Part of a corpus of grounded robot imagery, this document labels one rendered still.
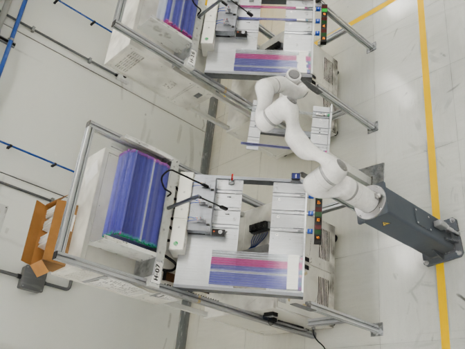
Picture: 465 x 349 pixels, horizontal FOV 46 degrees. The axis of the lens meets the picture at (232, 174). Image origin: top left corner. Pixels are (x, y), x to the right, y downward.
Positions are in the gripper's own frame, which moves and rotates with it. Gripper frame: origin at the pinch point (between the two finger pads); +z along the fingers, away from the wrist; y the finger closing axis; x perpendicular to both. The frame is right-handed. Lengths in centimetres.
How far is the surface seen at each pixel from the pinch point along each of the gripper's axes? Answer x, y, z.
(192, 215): -40, 72, 22
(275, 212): 7, 62, 17
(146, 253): -60, 102, 7
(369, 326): 76, 112, 46
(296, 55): 9, -52, 20
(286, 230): 14, 73, 15
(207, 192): -34, 56, 21
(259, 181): -4.5, 43.1, 21.5
